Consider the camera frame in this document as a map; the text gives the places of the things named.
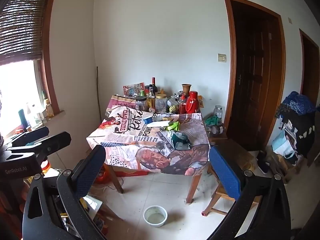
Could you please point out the yellow liquid bottle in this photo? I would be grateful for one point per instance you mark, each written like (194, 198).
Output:
(49, 106)

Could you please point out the wooden door frame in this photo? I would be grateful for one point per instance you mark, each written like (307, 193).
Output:
(228, 42)

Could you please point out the white plastic bucket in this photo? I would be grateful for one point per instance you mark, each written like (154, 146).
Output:
(163, 218)

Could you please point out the red plastic bag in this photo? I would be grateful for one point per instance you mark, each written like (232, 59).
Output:
(102, 177)

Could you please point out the dark wine bottle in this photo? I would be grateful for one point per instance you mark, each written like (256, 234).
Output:
(154, 86)

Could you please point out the light blue bag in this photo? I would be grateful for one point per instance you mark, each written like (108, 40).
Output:
(282, 143)

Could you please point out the wooden table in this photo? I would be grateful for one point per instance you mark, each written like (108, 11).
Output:
(117, 181)

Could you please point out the clear glass jar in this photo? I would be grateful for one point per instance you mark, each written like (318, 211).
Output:
(218, 111)

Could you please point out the brown clay vase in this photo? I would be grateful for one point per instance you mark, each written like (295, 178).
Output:
(186, 89)

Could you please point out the wooden stool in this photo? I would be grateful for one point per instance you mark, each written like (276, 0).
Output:
(237, 155)

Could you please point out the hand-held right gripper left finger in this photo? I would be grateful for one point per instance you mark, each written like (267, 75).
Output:
(92, 171)

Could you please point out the wooden window frame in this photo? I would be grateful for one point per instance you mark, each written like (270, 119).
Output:
(47, 67)

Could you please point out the yellow green pineapple ornament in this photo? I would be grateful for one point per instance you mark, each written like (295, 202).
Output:
(172, 109)

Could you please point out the dark blue bottle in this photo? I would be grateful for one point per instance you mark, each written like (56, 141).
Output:
(23, 120)

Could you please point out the white paper sheet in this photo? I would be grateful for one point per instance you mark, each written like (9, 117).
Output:
(157, 124)

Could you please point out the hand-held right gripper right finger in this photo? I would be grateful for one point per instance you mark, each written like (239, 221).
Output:
(225, 172)

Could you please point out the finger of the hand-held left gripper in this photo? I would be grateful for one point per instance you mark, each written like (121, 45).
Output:
(32, 135)
(56, 142)

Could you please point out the clear bottle with yellow label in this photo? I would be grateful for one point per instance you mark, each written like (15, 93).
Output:
(150, 97)

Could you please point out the red thermos jug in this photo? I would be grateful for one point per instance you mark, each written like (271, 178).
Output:
(193, 103)

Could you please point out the brown lidded jar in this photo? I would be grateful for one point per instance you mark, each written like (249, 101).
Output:
(218, 130)

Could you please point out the black lid glass jar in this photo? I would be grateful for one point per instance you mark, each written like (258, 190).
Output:
(141, 104)

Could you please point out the dark wooden door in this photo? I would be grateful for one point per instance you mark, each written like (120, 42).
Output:
(250, 67)

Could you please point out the wooden doorway frame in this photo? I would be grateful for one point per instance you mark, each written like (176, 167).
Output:
(303, 55)

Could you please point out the green plastic bag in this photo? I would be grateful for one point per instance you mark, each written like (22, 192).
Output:
(210, 120)

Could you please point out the brown bamboo window blind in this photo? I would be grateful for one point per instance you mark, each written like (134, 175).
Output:
(22, 25)

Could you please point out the black shoe with white sole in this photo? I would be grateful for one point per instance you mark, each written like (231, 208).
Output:
(262, 162)

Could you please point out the printed tablecloth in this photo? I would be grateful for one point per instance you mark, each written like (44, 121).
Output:
(140, 150)

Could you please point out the red snack packet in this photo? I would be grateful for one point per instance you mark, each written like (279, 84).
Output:
(133, 88)

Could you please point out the blue sequin cloth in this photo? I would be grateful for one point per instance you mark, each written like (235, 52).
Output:
(297, 103)

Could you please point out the beige light switch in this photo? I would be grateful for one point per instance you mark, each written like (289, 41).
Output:
(222, 57)

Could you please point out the orange lidded container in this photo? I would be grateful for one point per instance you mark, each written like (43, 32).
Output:
(45, 166)

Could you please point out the small yellow box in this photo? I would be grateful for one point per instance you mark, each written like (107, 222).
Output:
(167, 118)

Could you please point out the thin wooden stick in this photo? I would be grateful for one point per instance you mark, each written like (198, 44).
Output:
(98, 85)

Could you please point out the yellow lid plastic jar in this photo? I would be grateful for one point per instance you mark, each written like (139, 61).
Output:
(161, 103)

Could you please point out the red sauce bottle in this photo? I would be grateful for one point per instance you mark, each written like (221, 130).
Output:
(182, 106)

